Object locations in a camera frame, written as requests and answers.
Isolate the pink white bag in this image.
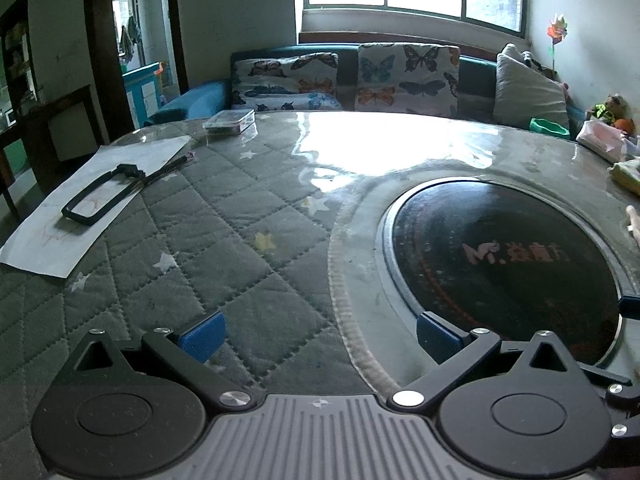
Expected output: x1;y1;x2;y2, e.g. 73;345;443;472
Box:
576;120;627;162

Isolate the blue cabinet in doorway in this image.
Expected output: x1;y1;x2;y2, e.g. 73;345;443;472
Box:
122;62;163;128

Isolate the right butterfly print cushion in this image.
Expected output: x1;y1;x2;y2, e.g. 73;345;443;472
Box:
355;42;460;118

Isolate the dark wooden cabinet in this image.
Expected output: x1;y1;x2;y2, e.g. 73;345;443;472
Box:
1;0;105;194

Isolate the green plastic bowl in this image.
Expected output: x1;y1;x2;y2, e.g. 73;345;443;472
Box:
529;118;570;140

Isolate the grey plain pillow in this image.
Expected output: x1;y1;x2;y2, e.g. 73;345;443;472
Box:
492;44;570;129

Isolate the colourful pinwheel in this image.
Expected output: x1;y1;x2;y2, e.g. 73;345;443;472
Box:
547;14;568;70

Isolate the clear plastic box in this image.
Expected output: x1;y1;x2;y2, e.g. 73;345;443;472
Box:
203;108;255;134

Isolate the teddy bear toy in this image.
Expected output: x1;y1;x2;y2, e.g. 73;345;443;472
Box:
586;94;636;136

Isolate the white paper sheet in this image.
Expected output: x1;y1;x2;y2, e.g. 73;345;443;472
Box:
1;136;190;278

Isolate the black round glass hotplate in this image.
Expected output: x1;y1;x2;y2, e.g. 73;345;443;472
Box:
380;177;634;365

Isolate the butterfly print cushion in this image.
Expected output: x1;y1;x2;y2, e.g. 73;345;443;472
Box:
355;42;460;118
231;52;342;112

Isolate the left butterfly print cushion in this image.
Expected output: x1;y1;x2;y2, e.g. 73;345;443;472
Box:
231;52;342;112

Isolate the grey quilted star table cover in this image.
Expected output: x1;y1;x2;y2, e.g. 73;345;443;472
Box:
1;112;639;479

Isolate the yellow-green patterned garment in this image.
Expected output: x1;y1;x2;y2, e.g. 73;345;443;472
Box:
608;158;640;195

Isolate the blue sofa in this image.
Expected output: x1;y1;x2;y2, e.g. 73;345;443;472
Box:
146;44;580;136

